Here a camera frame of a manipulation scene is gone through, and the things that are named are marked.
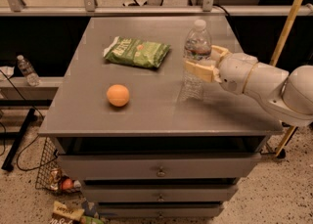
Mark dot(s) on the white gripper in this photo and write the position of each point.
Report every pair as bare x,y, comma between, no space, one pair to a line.
235,71

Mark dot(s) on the clear plastic water bottle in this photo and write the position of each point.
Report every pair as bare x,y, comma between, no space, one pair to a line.
197,50

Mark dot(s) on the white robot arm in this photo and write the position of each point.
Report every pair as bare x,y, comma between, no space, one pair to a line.
288,96

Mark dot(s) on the small water bottle on ledge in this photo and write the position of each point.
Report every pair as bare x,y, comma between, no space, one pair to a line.
28,71

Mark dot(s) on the green chip bag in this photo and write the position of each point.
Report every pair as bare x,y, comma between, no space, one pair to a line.
136,52

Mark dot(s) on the orange ball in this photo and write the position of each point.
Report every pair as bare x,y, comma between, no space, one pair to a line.
118,95

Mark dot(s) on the grey drawer cabinet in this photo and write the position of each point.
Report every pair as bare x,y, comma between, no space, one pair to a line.
156,156

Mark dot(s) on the snack bag on floor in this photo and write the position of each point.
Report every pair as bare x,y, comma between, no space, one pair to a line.
63,215

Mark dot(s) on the black table leg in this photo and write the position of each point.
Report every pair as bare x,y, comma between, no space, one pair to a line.
8,162

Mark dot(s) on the black wire basket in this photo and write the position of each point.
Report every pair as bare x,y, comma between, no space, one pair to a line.
50,176

